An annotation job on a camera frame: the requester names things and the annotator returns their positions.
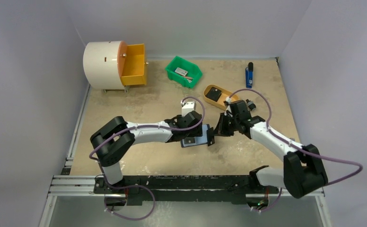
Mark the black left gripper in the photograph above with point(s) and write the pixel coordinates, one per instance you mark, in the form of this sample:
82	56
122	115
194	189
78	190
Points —
196	132

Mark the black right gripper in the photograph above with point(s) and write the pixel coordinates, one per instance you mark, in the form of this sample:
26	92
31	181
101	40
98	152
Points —
226	126

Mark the navy blue card holder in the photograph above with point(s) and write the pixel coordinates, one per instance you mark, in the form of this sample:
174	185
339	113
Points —
206	138

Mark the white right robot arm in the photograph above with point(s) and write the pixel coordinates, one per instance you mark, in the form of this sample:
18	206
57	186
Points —
302	172

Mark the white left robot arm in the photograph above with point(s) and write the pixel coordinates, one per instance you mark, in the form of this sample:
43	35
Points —
114	139

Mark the black credit card stack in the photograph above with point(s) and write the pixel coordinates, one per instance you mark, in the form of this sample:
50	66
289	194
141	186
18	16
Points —
214	94

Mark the tan oval tray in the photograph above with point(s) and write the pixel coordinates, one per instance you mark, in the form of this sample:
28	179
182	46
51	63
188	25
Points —
220	103

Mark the small black marker cap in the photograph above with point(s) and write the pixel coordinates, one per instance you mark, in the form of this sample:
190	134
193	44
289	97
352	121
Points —
250	105

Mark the small box in bin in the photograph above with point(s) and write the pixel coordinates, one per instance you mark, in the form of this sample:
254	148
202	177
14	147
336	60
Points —
181	71

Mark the green plastic bin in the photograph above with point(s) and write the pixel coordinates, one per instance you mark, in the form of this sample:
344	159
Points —
193	76

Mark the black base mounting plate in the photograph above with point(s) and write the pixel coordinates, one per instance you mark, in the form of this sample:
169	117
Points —
236	189

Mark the blue stapler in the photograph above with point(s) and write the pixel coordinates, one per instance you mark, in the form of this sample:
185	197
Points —
249	75

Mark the yellow open drawer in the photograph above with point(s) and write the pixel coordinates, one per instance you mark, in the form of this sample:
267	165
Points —
135	66

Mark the white cylindrical drawer cabinet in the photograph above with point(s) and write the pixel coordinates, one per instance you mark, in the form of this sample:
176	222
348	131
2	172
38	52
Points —
103	64

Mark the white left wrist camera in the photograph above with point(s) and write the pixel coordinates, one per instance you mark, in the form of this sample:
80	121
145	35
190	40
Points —
187	107

